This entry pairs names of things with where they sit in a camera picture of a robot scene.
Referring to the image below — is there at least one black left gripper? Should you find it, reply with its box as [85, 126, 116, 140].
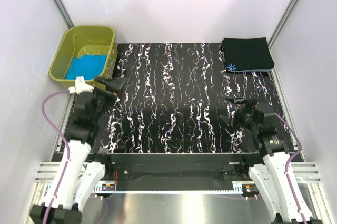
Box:
[91, 75, 126, 121]

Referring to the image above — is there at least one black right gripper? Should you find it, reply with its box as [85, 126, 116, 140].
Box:
[219, 96, 259, 133]

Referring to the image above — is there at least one bright blue t shirt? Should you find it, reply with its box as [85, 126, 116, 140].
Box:
[65, 55, 107, 80]

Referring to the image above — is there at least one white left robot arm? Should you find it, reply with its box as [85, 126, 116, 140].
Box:
[29, 76, 126, 223]

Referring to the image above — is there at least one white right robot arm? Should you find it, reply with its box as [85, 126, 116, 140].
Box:
[220, 97, 322, 223]

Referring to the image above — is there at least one olive green plastic basket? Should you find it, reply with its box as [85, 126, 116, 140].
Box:
[49, 25, 118, 89]

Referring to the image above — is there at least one folded black t shirt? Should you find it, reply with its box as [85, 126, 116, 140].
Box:
[222, 37, 274, 72]

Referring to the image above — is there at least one black marbled table mat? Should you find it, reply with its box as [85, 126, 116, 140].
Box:
[93, 43, 294, 153]

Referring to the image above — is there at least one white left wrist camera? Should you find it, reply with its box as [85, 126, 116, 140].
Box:
[68, 76, 94, 94]

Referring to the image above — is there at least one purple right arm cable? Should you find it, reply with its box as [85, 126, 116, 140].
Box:
[273, 112, 310, 224]

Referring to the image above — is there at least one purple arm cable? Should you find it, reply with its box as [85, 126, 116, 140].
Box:
[273, 112, 310, 224]
[39, 91, 73, 224]

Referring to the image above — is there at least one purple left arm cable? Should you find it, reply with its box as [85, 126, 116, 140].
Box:
[39, 91, 73, 224]

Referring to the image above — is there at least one white slotted cable duct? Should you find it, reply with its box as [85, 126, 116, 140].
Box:
[92, 183, 243, 195]

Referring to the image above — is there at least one aluminium frame rail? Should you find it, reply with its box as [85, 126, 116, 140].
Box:
[34, 162, 320, 183]

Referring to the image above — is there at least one right aluminium corner post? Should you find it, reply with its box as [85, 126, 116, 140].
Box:
[268, 0, 316, 48]

